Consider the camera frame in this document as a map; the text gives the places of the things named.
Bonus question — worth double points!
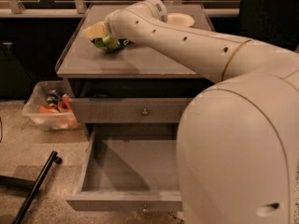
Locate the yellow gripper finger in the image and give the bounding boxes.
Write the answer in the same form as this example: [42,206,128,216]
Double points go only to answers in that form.
[82,21,107,39]

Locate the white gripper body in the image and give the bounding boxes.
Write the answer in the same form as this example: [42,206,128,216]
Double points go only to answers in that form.
[104,9,140,40]

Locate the green rice chip bag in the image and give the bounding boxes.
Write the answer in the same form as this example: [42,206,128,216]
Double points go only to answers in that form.
[91,35,130,52]

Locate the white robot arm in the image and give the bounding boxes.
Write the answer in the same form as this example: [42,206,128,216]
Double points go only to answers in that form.
[83,0,299,224]

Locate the grey drawer cabinet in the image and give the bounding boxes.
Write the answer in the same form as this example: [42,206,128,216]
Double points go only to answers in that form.
[56,5,212,135]

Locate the grey upper drawer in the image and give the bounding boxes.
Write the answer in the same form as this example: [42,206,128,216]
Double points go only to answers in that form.
[68,81,200,124]

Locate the grey open middle drawer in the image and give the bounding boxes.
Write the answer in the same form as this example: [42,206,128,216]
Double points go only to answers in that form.
[66,123,182,212]

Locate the white paper bowl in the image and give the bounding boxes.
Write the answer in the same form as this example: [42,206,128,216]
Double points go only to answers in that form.
[166,13,194,28]

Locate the orange items in bin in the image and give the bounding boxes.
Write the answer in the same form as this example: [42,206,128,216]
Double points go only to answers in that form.
[39,90,72,113]

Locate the clear plastic storage bin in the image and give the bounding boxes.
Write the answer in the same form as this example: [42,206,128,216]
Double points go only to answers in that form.
[22,80,81,130]

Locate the black chair base leg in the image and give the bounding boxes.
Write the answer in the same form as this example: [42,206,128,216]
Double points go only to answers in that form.
[0,151,63,224]

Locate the black office chair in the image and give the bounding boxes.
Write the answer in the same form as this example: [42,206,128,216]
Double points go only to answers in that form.
[239,0,299,51]

